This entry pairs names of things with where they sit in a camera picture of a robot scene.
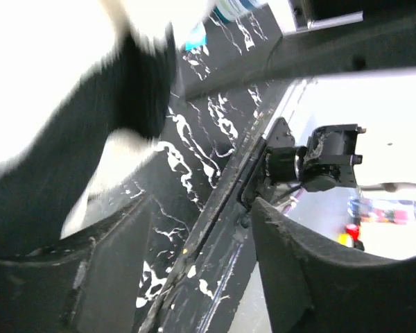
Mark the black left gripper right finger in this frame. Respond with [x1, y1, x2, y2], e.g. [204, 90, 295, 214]
[251, 198, 416, 332]

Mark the black white striped pillowcase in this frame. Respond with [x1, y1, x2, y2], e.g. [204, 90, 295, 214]
[0, 27, 177, 258]

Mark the aluminium table frame rail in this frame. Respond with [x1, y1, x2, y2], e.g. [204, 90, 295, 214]
[140, 1, 416, 332]

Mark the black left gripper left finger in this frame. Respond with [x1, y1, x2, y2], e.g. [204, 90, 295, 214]
[0, 194, 151, 332]

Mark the white pillow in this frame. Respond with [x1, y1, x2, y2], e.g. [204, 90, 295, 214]
[0, 1, 214, 173]

